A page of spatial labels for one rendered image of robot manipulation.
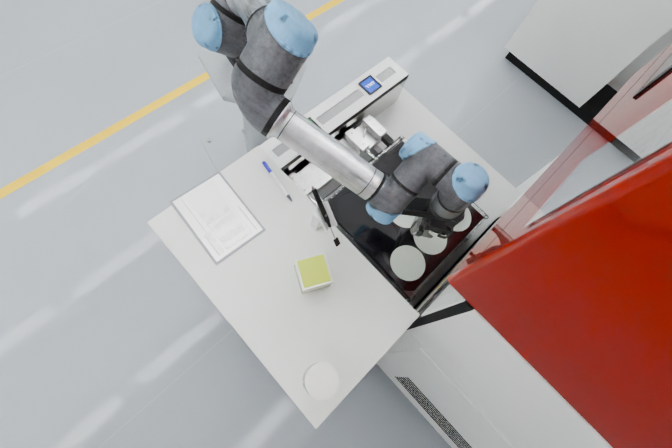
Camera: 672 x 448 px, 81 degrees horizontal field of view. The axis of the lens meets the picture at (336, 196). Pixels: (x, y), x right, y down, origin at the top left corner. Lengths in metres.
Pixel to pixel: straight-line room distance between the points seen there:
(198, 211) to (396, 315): 0.56
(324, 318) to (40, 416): 1.45
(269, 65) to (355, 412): 1.56
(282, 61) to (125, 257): 1.52
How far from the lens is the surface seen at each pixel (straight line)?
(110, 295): 2.11
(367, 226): 1.13
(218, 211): 1.05
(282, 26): 0.80
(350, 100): 1.25
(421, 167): 0.86
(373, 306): 1.01
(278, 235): 1.02
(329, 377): 0.88
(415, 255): 1.14
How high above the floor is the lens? 1.94
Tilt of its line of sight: 65 degrees down
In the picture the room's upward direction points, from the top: 18 degrees clockwise
